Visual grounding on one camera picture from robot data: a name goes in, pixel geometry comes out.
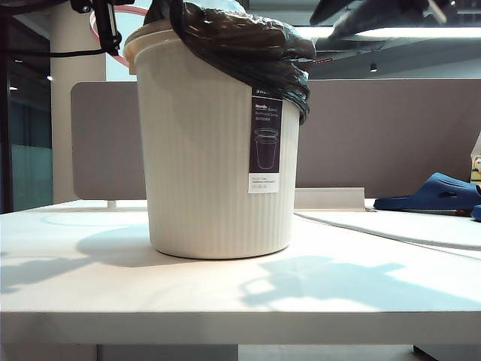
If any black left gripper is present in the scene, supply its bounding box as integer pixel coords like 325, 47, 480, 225
69, 0, 124, 57

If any pink ring lid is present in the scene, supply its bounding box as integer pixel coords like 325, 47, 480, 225
89, 4, 151, 68

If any black plastic garbage bag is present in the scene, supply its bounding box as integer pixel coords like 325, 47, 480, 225
144, 0, 316, 125

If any white ribbed plastic trash can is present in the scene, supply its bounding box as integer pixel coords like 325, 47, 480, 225
123, 19, 301, 260

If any clear crumpled plastic bag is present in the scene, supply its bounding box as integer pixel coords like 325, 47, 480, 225
221, 0, 247, 14

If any white round column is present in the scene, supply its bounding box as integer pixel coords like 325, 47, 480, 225
50, 3, 108, 206

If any light grey desk divider panel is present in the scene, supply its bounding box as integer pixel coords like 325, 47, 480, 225
71, 82, 147, 201

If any dark glass partition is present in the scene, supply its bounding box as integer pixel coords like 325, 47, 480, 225
0, 9, 53, 214

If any brown desk divider panel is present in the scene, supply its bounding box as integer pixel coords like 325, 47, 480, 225
296, 79, 481, 190

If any long ceiling light strip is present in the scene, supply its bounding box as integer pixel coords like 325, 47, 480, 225
315, 26, 481, 41

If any grey desk leg panel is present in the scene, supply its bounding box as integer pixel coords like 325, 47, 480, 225
96, 344, 240, 361

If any white yellow printed carton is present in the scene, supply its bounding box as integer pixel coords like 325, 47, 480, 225
469, 131, 481, 185

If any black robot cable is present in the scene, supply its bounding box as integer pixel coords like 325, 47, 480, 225
48, 47, 110, 58

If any white cable tray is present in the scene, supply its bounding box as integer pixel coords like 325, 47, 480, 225
294, 187, 366, 211

